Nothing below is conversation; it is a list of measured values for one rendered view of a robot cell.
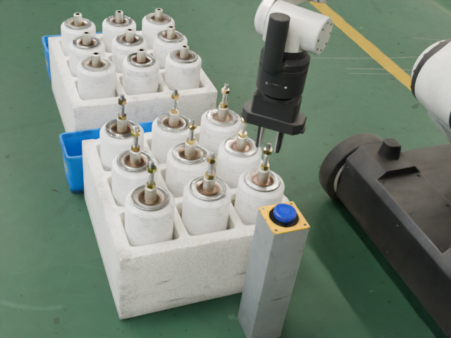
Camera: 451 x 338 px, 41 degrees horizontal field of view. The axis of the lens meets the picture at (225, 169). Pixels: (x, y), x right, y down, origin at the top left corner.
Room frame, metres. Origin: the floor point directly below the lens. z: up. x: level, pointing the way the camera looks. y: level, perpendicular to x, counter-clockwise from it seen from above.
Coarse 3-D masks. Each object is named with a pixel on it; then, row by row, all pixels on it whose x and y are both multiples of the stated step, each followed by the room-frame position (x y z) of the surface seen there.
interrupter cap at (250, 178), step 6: (252, 168) 1.00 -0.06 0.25; (258, 168) 1.00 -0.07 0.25; (246, 174) 0.97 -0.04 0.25; (252, 174) 0.98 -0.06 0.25; (270, 174) 0.99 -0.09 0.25; (276, 174) 0.99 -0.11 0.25; (246, 180) 0.95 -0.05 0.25; (252, 180) 0.96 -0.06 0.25; (270, 180) 0.97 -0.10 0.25; (276, 180) 0.97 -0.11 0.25; (252, 186) 0.94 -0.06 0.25; (258, 186) 0.94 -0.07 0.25; (264, 186) 0.94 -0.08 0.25; (270, 186) 0.95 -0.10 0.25; (276, 186) 0.95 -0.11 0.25
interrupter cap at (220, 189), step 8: (200, 176) 0.95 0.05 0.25; (192, 184) 0.92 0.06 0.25; (200, 184) 0.92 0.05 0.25; (216, 184) 0.93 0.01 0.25; (224, 184) 0.93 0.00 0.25; (192, 192) 0.89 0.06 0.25; (200, 192) 0.90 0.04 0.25; (208, 192) 0.90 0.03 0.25; (216, 192) 0.91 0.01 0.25; (224, 192) 0.91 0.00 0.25; (208, 200) 0.88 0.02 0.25; (216, 200) 0.88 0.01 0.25
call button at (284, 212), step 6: (282, 204) 0.81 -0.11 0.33; (276, 210) 0.79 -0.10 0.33; (282, 210) 0.79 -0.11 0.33; (288, 210) 0.79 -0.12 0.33; (294, 210) 0.80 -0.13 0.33; (276, 216) 0.78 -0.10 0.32; (282, 216) 0.78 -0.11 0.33; (288, 216) 0.78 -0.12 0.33; (294, 216) 0.78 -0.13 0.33; (282, 222) 0.78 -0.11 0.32; (288, 222) 0.78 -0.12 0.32
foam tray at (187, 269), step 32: (96, 160) 1.04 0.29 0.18; (96, 192) 0.96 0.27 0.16; (96, 224) 0.97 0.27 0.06; (128, 256) 0.77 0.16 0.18; (160, 256) 0.80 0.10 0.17; (192, 256) 0.82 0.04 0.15; (224, 256) 0.85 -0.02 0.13; (128, 288) 0.77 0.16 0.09; (160, 288) 0.80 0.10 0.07; (192, 288) 0.83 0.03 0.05; (224, 288) 0.86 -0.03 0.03
